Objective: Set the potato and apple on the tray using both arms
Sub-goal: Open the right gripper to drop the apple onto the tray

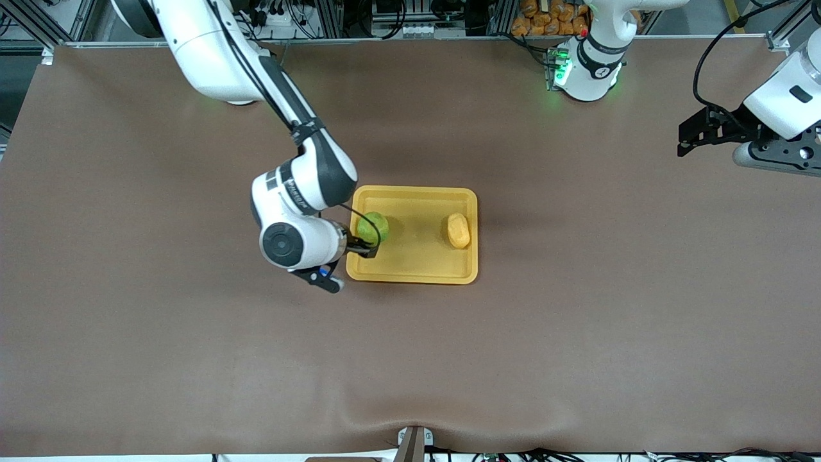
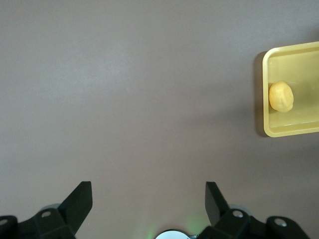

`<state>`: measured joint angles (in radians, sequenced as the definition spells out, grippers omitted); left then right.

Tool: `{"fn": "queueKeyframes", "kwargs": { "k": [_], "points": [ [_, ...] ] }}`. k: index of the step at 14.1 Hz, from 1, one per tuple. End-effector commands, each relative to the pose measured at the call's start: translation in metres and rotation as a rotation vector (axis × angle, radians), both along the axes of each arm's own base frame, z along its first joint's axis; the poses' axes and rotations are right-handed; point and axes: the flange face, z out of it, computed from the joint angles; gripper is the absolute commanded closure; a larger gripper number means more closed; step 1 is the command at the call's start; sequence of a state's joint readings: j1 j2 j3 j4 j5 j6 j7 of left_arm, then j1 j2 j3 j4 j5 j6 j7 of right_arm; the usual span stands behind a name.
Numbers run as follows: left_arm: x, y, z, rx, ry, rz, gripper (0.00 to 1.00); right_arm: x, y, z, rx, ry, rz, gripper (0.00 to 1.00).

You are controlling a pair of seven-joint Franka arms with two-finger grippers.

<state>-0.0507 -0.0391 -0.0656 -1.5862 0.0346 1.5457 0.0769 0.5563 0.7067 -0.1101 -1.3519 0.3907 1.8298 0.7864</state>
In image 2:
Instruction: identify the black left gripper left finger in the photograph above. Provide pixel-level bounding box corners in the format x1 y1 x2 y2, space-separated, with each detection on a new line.
0 181 93 239

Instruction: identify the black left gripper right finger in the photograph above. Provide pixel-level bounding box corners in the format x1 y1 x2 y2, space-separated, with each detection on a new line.
198 181 310 239

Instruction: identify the yellow plastic tray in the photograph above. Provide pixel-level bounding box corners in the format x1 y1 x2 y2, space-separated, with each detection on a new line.
262 41 319 138

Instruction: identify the yellow potato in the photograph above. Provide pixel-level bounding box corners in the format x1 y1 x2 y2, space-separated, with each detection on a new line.
268 81 295 113

